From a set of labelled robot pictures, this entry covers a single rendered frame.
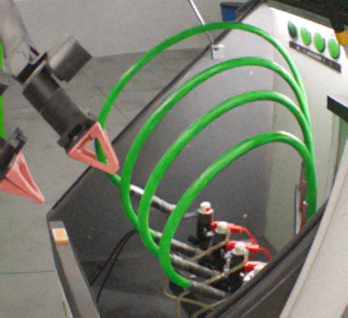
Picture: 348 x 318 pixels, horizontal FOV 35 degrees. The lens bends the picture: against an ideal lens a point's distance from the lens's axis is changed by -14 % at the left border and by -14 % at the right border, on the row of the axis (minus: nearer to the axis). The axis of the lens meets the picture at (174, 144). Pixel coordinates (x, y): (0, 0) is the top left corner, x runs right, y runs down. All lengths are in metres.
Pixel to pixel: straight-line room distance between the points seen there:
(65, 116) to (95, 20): 6.68
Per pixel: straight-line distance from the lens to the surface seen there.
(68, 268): 1.15
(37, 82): 0.93
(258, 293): 0.74
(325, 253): 0.70
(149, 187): 0.81
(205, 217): 1.04
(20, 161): 0.84
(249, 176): 1.43
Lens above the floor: 1.56
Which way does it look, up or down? 20 degrees down
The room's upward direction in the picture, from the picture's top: straight up
